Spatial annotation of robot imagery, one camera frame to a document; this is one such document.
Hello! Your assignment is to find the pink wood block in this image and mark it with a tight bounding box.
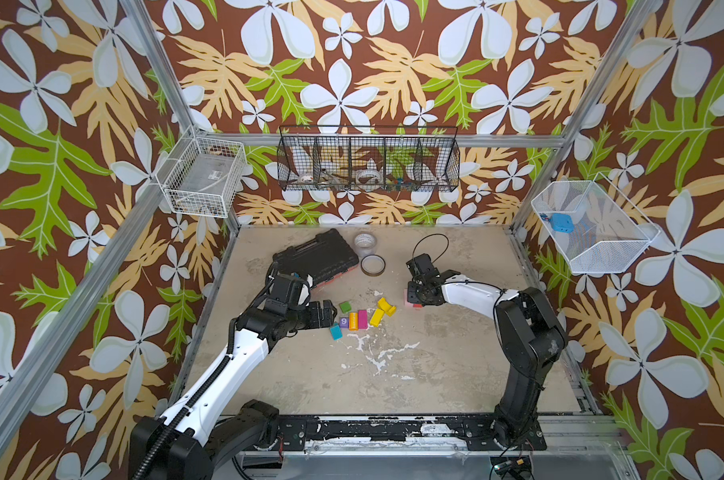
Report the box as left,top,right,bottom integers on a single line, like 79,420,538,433
404,290,423,309

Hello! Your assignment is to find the yellow arch block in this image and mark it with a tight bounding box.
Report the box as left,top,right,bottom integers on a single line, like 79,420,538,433
377,297,397,316

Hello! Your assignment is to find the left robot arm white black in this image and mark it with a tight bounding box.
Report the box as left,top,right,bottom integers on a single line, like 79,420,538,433
128,264,337,479

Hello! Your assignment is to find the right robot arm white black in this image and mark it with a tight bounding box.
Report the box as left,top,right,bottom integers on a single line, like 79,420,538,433
406,254,569,448

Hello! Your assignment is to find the teal wood block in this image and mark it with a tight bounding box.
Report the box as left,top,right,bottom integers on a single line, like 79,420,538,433
330,324,343,340

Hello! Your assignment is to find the orange wood block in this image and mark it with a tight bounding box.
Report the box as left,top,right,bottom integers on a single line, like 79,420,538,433
349,311,359,331

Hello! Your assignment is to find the magenta wood block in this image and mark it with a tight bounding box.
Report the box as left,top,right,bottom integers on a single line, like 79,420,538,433
358,310,369,330

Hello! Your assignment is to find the black plastic tool case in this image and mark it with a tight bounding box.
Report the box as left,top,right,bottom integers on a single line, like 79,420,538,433
272,229,360,287

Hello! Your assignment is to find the white tape roll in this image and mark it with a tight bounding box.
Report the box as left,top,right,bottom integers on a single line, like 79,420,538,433
355,169,383,186

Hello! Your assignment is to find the blue object in basket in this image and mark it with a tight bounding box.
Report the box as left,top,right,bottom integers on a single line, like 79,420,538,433
547,213,575,234

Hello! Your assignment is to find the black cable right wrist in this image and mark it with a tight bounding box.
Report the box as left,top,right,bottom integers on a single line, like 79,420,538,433
412,233,451,265

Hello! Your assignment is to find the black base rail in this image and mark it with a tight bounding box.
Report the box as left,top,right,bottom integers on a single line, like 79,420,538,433
277,415,548,452

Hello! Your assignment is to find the black wire basket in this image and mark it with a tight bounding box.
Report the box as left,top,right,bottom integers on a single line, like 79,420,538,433
276,125,461,192

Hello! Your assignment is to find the white wire basket left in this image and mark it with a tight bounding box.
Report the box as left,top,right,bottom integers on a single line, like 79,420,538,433
158,135,249,218

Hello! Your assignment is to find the white wire basket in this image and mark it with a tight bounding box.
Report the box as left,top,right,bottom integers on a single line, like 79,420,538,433
532,173,661,276
158,135,249,218

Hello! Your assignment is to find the white wire basket right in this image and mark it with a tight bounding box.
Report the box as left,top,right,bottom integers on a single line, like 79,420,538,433
532,173,661,276

